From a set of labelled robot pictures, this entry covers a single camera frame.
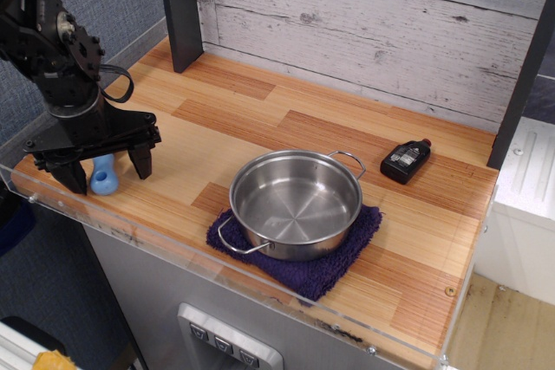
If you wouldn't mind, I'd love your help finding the clear acrylic guard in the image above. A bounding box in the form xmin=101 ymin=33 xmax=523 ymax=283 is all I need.
xmin=1 ymin=41 xmax=498 ymax=369

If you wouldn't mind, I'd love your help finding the white side cabinet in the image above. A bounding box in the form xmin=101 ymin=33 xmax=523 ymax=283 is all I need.
xmin=474 ymin=117 xmax=554 ymax=304

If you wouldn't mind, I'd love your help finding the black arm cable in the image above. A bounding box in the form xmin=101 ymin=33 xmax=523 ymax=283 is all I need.
xmin=98 ymin=63 xmax=135 ymax=104

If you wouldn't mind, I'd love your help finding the dark grey post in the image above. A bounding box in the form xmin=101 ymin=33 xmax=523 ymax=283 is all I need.
xmin=486 ymin=0 xmax=555 ymax=169
xmin=163 ymin=0 xmax=204 ymax=73

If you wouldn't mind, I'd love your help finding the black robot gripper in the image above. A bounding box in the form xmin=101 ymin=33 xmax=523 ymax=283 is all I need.
xmin=23 ymin=101 xmax=161 ymax=195

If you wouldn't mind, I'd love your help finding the purple towel cloth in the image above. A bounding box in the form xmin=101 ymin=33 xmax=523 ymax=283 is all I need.
xmin=206 ymin=205 xmax=382 ymax=302

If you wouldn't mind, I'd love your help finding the dark grey right post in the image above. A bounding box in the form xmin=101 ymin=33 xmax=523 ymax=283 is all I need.
xmin=486 ymin=0 xmax=555 ymax=169

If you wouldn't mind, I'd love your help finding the dark grey left post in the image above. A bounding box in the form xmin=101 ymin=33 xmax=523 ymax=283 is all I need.
xmin=163 ymin=0 xmax=204 ymax=73

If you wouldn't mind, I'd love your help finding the small black bottle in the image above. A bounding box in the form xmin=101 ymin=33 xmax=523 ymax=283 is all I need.
xmin=380 ymin=139 xmax=432 ymax=185

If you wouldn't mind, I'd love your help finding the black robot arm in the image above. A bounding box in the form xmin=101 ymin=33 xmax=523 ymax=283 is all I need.
xmin=1 ymin=0 xmax=161 ymax=194

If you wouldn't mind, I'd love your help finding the silver button panel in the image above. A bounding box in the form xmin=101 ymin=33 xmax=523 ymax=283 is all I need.
xmin=177 ymin=302 xmax=284 ymax=369

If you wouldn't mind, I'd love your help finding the stainless steel pot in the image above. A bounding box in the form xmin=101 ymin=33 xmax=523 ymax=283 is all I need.
xmin=217 ymin=149 xmax=363 ymax=262

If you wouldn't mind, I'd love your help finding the yellow black object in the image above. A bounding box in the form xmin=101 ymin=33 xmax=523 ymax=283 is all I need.
xmin=31 ymin=350 xmax=78 ymax=370

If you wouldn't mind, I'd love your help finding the blue grey toy spoon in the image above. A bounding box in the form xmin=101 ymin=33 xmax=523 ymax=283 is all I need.
xmin=90 ymin=154 xmax=120 ymax=196

